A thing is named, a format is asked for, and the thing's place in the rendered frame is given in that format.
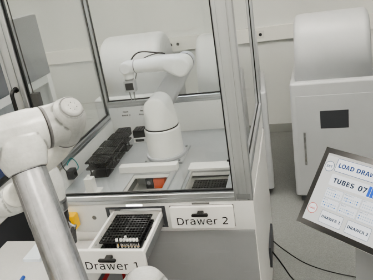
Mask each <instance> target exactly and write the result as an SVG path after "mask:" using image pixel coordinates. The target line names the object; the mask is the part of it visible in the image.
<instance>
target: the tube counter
mask: <svg viewBox="0 0 373 280"><path fill-rule="evenodd" d="M355 194H358V195H361V196H364V197H366V198H369V199H373V186H370V185H368V184H364V183H361V182H360V183H359V186H358V188H357V190H356V193H355Z"/></svg>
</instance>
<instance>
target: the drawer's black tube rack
mask: <svg viewBox="0 0 373 280"><path fill-rule="evenodd" d="M152 215H153V214H117V215H116V217H115V218H114V219H113V221H112V223H111V224H110V226H109V227H108V229H107V231H106V232H105V234H104V236H103V237H102V239H101V240H115V239H116V238H117V239H118V240H119V239H120V238H122V239H123V238H124V236H127V238H128V239H129V238H131V239H132V238H135V239H136V238H138V240H140V241H139V246H140V247H139V248H141V247H142V245H143V243H144V241H145V240H146V237H147V234H148V232H149V230H150V229H151V228H152V224H153V222H154V220H153V219H151V217H152ZM136 246H137V244H136ZM112 248H117V245H116V244H103V245H102V246H101V249H112ZM119 248H122V247H121V245H120V244H119ZM123 248H124V247H123ZM126 248H128V246H127V247H126ZM129 248H131V247H129ZM133 248H134V246H133ZM135 248H137V247H135Z"/></svg>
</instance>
